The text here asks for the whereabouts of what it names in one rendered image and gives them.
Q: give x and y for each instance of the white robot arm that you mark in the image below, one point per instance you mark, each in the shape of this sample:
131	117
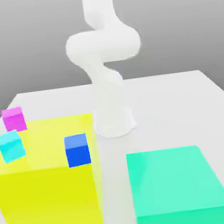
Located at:
103	45

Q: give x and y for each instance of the small blue cube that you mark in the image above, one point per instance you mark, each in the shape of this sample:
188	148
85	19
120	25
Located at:
78	154

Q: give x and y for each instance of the small magenta cube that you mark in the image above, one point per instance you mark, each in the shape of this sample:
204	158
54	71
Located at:
14	121

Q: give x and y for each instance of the small cyan cube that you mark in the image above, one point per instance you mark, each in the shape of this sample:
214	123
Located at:
10	147

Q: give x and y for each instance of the large turquoise box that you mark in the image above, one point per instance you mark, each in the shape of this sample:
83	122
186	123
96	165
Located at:
172	179

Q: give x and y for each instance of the large yellow box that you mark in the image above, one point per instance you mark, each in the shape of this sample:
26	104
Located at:
48	200

